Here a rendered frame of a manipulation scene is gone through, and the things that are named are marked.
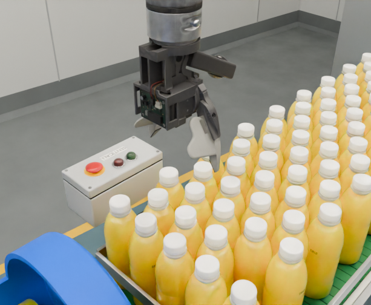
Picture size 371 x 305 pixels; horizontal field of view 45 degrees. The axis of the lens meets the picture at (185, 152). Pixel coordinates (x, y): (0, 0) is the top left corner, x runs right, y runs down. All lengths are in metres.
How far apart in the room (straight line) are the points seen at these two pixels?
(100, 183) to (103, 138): 2.27
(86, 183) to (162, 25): 0.44
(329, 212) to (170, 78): 0.40
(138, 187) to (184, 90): 0.42
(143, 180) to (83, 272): 0.46
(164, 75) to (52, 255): 0.28
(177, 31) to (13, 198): 2.28
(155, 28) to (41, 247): 0.32
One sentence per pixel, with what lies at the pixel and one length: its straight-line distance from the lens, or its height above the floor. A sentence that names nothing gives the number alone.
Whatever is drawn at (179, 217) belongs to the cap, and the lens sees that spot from 0.82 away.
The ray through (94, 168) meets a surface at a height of 1.11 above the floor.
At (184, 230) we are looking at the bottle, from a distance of 0.84.
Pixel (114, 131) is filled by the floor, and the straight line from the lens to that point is 3.26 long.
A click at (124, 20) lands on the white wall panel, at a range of 3.93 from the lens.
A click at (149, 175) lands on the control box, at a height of 1.06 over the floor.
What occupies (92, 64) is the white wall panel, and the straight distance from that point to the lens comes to 3.87.
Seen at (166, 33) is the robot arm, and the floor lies 1.46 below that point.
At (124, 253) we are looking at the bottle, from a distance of 0.91.
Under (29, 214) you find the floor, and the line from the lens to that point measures 2.65.
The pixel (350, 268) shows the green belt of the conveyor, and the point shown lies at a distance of 1.08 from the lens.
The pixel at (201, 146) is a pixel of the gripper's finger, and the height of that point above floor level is 1.30.
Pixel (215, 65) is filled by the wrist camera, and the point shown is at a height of 1.39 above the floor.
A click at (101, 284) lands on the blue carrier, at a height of 1.22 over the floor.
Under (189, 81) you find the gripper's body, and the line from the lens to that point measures 0.66.
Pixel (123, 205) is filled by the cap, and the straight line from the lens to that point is 0.85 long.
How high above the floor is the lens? 1.66
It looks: 34 degrees down
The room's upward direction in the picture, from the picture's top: straight up
